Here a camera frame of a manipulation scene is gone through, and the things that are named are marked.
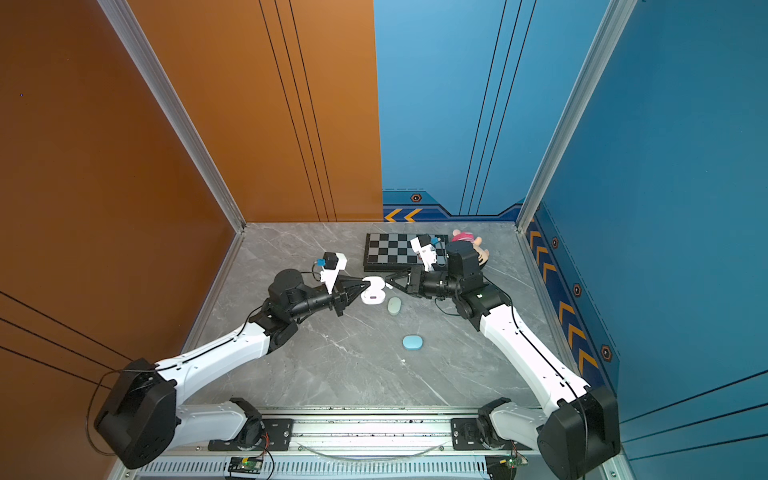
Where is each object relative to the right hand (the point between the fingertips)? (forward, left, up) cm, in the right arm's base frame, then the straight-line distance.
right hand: (387, 282), depth 70 cm
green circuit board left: (-32, +34, -30) cm, 56 cm away
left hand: (+2, +5, -3) cm, 6 cm away
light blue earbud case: (-3, -7, -26) cm, 27 cm away
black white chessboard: (+29, -2, -23) cm, 37 cm away
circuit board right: (-32, -30, -29) cm, 52 cm away
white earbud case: (-1, +3, -3) cm, 4 cm away
